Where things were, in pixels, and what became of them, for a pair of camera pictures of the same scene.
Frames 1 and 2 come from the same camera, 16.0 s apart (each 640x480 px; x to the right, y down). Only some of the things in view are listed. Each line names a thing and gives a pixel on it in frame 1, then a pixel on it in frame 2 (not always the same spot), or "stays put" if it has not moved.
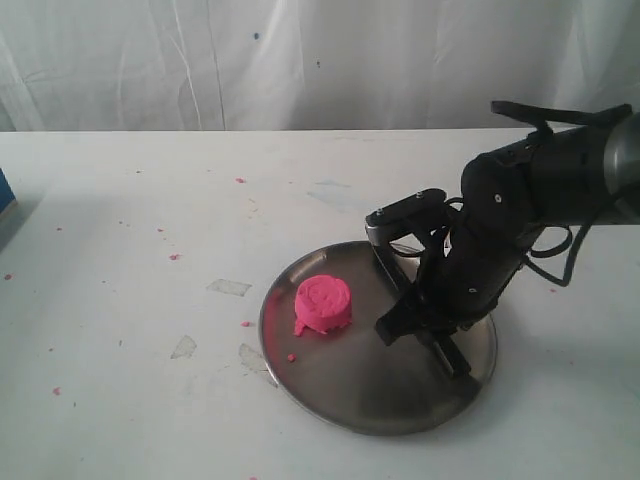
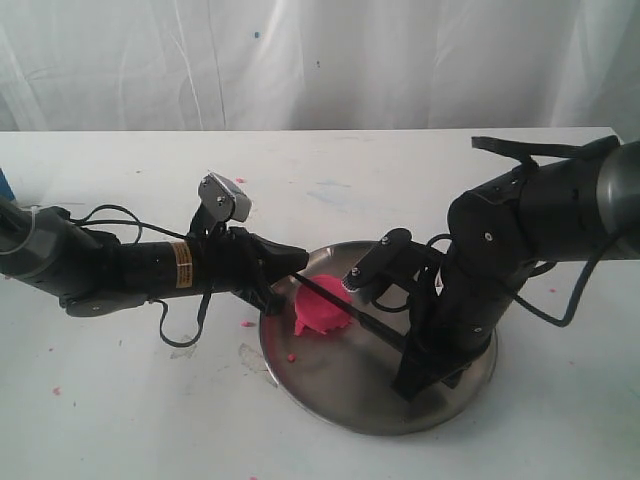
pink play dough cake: (322, 303) stays put
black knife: (379, 227) -> (390, 331)
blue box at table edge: (7, 195) stays put
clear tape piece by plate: (254, 362) stays put
